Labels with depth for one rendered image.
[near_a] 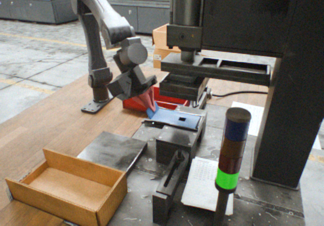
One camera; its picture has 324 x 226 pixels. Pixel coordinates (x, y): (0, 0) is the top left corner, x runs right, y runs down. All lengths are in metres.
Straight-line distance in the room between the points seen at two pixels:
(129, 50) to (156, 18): 5.03
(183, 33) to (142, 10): 5.21
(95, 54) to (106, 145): 0.35
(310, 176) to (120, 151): 1.75
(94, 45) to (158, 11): 4.72
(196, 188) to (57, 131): 0.53
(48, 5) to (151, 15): 3.03
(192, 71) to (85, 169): 0.36
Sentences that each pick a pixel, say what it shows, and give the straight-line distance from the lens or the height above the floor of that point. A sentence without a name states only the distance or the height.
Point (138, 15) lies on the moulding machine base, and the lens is 5.85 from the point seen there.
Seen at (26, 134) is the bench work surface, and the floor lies 0.90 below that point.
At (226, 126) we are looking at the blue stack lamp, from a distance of 0.39.
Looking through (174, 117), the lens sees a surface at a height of 0.99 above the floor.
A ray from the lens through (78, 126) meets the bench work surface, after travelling 0.91.
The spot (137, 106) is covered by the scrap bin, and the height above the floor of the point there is 0.92.
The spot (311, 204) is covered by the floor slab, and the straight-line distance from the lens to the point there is 2.04.
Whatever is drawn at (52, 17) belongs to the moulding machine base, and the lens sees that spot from 7.53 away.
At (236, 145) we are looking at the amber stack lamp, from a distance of 0.40.
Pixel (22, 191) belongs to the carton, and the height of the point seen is 0.94.
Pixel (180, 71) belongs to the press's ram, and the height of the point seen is 1.16.
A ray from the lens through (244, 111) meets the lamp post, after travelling 0.40.
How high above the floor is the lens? 1.39
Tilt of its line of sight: 29 degrees down
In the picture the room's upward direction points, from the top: straight up
